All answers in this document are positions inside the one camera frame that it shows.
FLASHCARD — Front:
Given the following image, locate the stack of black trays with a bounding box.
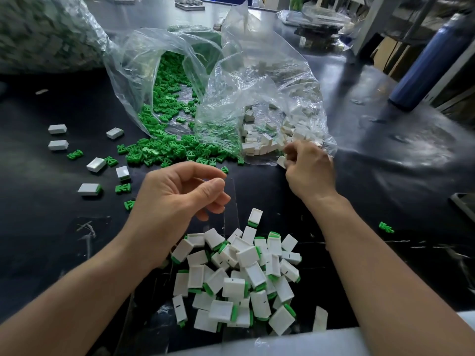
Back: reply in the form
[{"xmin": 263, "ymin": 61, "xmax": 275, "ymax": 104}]
[{"xmin": 295, "ymin": 22, "xmax": 353, "ymax": 53}]

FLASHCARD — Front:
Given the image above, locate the heap of green inserts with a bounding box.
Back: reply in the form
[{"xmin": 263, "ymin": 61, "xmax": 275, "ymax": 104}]
[{"xmin": 117, "ymin": 52, "xmax": 246, "ymax": 170}]

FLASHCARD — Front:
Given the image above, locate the blue water bottle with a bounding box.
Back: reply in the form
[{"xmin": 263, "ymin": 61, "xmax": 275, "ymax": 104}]
[{"xmin": 388, "ymin": 13, "xmax": 475, "ymax": 112}]

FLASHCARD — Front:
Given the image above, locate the clear bag of green inserts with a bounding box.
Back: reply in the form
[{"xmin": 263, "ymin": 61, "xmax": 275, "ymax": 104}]
[{"xmin": 103, "ymin": 25, "xmax": 246, "ymax": 145}]

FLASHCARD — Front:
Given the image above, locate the person's left hand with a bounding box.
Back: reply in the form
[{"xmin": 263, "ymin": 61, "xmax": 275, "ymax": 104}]
[{"xmin": 128, "ymin": 161, "xmax": 231, "ymax": 264}]

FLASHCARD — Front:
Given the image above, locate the large bag of assembled parts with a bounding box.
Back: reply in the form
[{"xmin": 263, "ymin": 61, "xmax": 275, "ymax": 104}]
[{"xmin": 0, "ymin": 0, "xmax": 109, "ymax": 75}]

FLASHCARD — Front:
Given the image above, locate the white metal frame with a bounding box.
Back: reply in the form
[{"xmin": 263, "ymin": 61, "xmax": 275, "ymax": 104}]
[{"xmin": 352, "ymin": 0, "xmax": 403, "ymax": 57}]

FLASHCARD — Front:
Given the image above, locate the person's right forearm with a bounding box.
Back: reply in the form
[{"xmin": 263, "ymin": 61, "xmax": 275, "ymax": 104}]
[{"xmin": 302, "ymin": 192, "xmax": 475, "ymax": 347}]

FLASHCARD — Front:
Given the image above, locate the crumpled clear plastic bag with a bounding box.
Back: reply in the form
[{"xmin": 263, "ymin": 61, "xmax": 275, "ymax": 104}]
[{"xmin": 276, "ymin": 1, "xmax": 357, "ymax": 34}]

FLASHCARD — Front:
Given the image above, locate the grey parts tray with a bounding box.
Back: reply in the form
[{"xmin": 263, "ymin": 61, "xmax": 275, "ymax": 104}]
[{"xmin": 174, "ymin": 0, "xmax": 207, "ymax": 11}]

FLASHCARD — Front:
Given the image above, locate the white foam sheet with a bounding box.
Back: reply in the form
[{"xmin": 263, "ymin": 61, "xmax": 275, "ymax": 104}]
[{"xmin": 167, "ymin": 311, "xmax": 475, "ymax": 356}]

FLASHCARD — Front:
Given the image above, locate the translucent white plastic cap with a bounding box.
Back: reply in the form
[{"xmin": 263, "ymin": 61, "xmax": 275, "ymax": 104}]
[{"xmin": 313, "ymin": 306, "xmax": 329, "ymax": 333}]

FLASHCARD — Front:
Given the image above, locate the clear bag of white caps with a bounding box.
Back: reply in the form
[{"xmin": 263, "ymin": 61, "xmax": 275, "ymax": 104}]
[{"xmin": 194, "ymin": 0, "xmax": 338, "ymax": 167}]

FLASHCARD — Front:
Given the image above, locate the person's left forearm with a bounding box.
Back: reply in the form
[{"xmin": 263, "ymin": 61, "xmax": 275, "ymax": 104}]
[{"xmin": 0, "ymin": 228, "xmax": 166, "ymax": 356}]

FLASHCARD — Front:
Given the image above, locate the heap of empty white caps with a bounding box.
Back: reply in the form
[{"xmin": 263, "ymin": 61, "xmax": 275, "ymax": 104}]
[{"xmin": 241, "ymin": 59, "xmax": 323, "ymax": 158}]

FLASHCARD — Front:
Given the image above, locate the person's right hand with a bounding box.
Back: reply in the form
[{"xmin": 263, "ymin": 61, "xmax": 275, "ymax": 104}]
[{"xmin": 283, "ymin": 140, "xmax": 338, "ymax": 205}]

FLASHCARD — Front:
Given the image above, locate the pile of assembled white-green caps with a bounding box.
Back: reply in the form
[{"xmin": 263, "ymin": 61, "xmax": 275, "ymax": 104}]
[{"xmin": 171, "ymin": 207, "xmax": 303, "ymax": 336}]

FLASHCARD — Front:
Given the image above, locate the brown cardboard box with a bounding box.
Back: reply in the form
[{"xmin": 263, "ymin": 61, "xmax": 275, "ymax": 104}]
[{"xmin": 371, "ymin": 33, "xmax": 412, "ymax": 80}]

